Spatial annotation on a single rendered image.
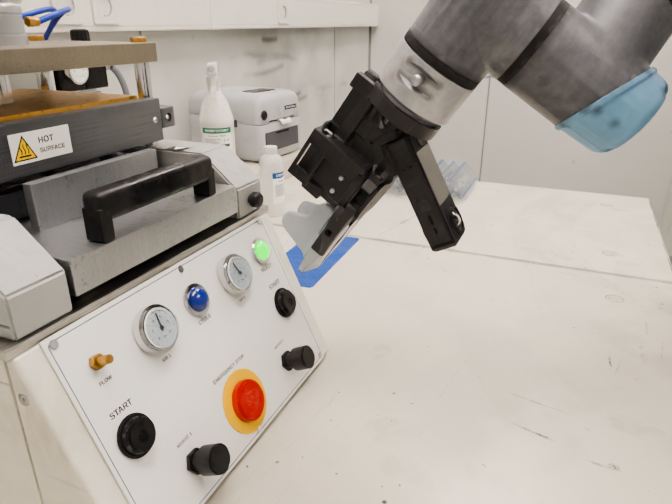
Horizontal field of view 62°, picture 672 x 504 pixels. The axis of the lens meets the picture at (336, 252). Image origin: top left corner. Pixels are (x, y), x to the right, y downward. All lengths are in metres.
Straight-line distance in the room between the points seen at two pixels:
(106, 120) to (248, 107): 0.88
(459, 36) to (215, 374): 0.36
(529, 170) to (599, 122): 2.39
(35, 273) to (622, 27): 0.46
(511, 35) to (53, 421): 0.43
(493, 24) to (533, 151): 2.40
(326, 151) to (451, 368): 0.31
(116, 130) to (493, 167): 2.43
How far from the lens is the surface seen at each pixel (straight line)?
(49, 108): 0.58
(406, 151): 0.51
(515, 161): 2.87
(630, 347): 0.81
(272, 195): 1.17
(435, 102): 0.48
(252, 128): 1.44
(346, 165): 0.51
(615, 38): 0.49
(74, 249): 0.47
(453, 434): 0.60
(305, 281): 0.89
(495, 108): 2.84
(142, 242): 0.50
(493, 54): 0.47
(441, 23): 0.47
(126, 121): 0.61
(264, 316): 0.61
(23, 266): 0.44
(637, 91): 0.49
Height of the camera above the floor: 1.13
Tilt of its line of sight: 22 degrees down
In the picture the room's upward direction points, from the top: straight up
